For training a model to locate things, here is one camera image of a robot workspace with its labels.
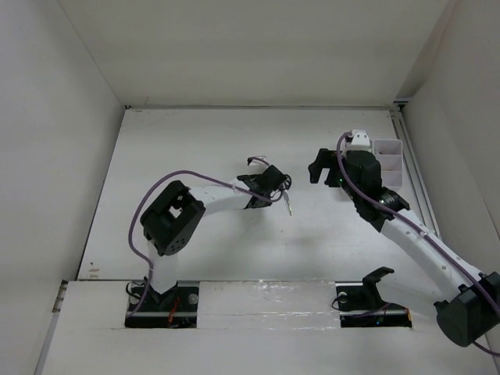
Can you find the black handled scissors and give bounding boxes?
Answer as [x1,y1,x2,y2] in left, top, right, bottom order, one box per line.
[280,184,293,216]

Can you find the white compartment organizer box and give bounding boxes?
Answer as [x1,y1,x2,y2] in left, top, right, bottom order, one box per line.
[372,139,403,191]

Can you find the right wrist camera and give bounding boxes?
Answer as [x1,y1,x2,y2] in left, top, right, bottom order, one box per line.
[345,130,371,152]

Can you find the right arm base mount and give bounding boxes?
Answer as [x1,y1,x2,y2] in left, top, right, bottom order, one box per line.
[330,266,413,328]

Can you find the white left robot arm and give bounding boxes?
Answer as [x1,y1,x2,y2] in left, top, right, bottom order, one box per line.
[140,165,291,310]

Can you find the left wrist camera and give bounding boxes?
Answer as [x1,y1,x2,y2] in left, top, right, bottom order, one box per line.
[247,155,270,167]

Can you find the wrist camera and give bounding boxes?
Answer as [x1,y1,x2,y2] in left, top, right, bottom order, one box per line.
[345,130,371,152]
[247,155,270,167]

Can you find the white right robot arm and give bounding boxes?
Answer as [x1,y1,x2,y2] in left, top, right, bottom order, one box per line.
[308,148,499,347]

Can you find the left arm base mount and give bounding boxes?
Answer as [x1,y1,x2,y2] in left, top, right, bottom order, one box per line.
[124,278,199,329]

